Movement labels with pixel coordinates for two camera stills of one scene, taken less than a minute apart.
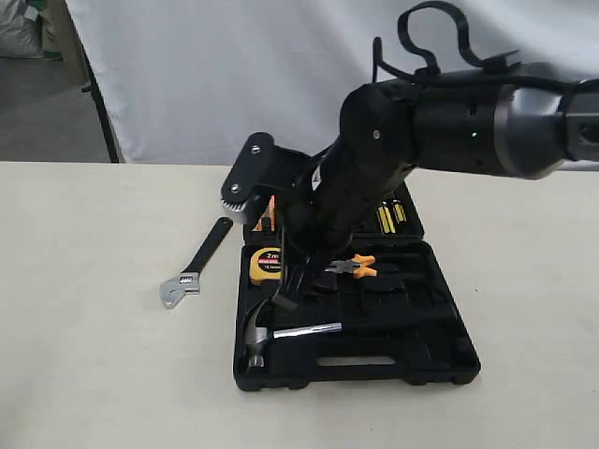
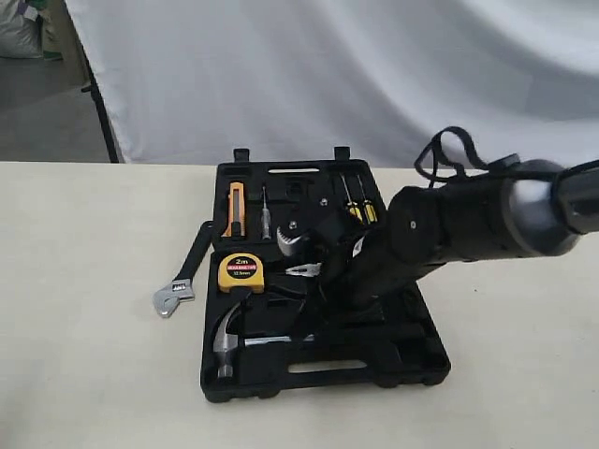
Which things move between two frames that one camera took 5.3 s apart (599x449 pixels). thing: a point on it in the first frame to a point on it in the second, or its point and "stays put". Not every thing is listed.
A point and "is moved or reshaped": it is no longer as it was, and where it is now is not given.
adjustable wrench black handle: x=188 y=280 is moved or reshaped
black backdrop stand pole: x=94 y=88 stays put
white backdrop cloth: x=189 y=81 stays put
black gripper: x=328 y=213 to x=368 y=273
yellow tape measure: x=265 y=264 to x=240 y=269
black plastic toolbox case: x=401 y=322 is moved or reshaped
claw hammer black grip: x=401 y=325 to x=226 y=341
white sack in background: x=20 y=30 stays put
